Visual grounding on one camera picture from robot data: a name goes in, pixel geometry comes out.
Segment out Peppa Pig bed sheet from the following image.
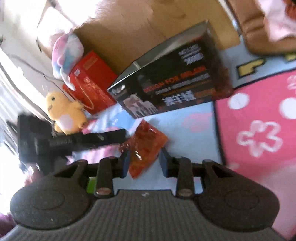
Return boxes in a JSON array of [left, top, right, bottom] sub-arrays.
[[23, 34, 296, 239]]

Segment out brown cushion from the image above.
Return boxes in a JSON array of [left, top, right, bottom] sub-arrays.
[[227, 0, 295, 55]]

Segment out wooden headboard panel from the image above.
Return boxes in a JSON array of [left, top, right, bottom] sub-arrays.
[[37, 1, 240, 73]]

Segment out black sheep wool box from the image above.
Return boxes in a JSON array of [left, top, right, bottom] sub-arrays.
[[107, 21, 233, 118]]

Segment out yellow plush chick toy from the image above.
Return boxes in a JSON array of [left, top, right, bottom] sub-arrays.
[[45, 92, 88, 135]]

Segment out red gift bag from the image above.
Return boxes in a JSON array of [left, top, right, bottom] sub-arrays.
[[62, 51, 118, 115]]

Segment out bright green snack packet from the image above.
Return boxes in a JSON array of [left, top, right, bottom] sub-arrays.
[[86, 177, 96, 194]]

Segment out pink blue plush toy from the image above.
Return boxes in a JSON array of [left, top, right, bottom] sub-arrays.
[[51, 32, 84, 91]]

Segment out red orange snack packet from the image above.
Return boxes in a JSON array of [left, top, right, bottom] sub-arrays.
[[119, 120, 168, 179]]

